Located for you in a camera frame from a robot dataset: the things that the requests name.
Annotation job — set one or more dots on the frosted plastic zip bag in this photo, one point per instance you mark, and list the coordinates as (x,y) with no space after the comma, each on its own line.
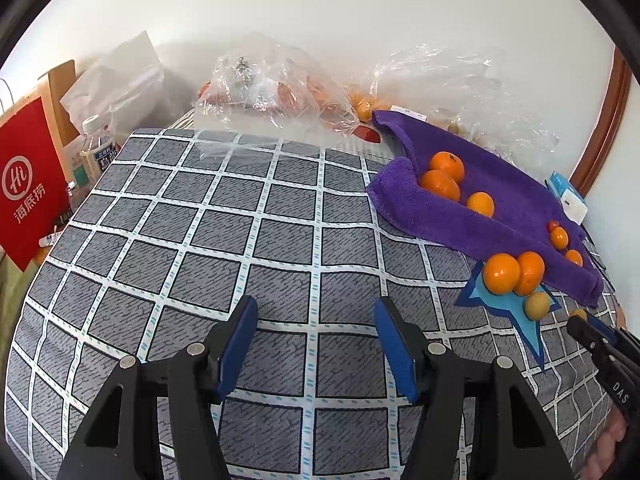
(120,85)

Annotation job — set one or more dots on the brown cardboard box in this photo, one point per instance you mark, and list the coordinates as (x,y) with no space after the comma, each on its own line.
(60,90)

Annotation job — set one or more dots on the red flat object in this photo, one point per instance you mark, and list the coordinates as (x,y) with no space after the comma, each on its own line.
(370,134)

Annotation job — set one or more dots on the large clear plastic bag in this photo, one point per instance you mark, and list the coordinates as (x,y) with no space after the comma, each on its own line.
(450,80)

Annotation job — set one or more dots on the small yellow-green fruit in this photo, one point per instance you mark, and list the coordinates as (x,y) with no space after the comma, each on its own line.
(537,305)

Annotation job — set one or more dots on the red paper bag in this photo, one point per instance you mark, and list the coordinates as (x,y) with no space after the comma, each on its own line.
(30,185)

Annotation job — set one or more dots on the purple towel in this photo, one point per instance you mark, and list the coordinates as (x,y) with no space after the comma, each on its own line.
(500,180)

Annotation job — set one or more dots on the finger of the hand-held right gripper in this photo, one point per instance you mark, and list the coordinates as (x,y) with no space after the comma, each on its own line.
(625,345)
(612,385)

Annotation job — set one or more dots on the blue and white box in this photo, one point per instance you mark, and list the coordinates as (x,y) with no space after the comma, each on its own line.
(567,200)

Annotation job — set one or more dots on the pile of bagged mandarins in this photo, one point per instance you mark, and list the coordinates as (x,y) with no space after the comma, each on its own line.
(315,97)
(361,104)

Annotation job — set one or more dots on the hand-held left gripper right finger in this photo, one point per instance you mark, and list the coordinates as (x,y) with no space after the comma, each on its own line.
(397,350)

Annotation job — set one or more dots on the white paper label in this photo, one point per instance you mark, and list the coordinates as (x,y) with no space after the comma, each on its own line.
(410,113)

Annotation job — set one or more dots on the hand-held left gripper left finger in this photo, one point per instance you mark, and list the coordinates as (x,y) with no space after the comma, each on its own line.
(235,350)

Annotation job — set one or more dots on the mandarin orange with dark mark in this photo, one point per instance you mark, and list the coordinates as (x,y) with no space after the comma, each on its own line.
(447,165)

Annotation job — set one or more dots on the brown wooden door frame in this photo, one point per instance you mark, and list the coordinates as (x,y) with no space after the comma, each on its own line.
(602,125)

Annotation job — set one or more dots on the small clear bottle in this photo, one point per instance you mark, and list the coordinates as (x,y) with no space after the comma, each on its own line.
(74,195)

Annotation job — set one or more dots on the clear plastic bottle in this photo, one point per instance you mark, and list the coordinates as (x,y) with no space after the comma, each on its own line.
(97,155)

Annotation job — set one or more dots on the person's right hand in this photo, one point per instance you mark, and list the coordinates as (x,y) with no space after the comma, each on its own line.
(607,450)

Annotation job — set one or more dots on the grey checked tablecloth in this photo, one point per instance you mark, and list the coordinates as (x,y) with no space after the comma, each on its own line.
(200,260)

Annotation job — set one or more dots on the red cherry tomato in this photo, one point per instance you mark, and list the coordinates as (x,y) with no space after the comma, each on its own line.
(552,225)

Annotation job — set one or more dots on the small white tube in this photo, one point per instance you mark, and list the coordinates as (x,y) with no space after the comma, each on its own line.
(48,240)

